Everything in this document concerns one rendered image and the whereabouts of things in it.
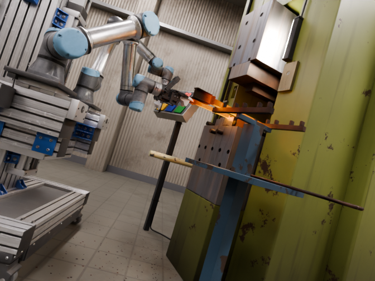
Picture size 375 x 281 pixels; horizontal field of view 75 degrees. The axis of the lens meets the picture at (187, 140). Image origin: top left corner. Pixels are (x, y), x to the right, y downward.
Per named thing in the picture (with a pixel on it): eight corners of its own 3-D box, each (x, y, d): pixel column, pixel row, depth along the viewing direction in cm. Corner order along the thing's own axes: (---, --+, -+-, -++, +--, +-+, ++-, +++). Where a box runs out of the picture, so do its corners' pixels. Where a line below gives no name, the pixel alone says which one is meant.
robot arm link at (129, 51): (118, 15, 135) (111, 104, 141) (128, 11, 127) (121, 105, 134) (135, 23, 143) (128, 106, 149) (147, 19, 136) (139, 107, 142)
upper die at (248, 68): (246, 74, 152) (250, 60, 153) (227, 79, 170) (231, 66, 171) (292, 98, 170) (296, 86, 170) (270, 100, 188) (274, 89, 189)
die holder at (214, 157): (215, 204, 132) (237, 126, 134) (185, 187, 166) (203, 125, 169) (286, 219, 155) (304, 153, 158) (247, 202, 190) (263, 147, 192)
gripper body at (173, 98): (173, 106, 145) (155, 99, 140) (178, 93, 146) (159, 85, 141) (178, 106, 138) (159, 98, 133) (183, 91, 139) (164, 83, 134)
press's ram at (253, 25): (265, 54, 140) (284, -9, 143) (227, 68, 175) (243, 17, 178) (312, 83, 158) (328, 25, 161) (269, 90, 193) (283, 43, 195)
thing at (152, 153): (149, 156, 173) (151, 149, 173) (147, 155, 177) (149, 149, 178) (201, 171, 191) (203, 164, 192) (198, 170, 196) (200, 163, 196)
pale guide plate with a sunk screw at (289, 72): (289, 89, 133) (297, 60, 134) (277, 91, 141) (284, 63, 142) (292, 91, 134) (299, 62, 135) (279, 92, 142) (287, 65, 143)
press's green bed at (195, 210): (190, 290, 129) (215, 204, 132) (165, 255, 163) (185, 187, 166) (266, 292, 152) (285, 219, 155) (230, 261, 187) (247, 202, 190)
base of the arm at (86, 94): (65, 95, 152) (70, 80, 153) (73, 100, 167) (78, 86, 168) (89, 102, 153) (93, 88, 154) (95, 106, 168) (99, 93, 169)
